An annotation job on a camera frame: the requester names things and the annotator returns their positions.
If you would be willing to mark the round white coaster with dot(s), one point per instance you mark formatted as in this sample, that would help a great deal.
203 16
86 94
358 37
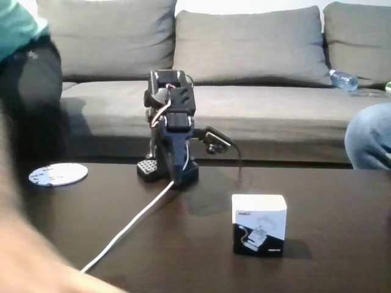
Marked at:
58 174

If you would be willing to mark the grey sofa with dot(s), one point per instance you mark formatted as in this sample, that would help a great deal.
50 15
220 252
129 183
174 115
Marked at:
259 116

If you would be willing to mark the clear plastic water bottle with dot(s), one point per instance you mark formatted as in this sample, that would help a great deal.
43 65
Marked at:
343 79

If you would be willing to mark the person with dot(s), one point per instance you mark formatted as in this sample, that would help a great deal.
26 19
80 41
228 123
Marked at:
371 137
27 91

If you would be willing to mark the white and black servo box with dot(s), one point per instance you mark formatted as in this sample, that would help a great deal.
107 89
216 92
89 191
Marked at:
259 226

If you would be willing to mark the small green object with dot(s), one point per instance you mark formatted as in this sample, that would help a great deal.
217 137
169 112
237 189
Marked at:
388 87

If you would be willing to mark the grey sofa back cushion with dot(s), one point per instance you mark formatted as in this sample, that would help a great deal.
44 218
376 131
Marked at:
107 36
250 45
360 36

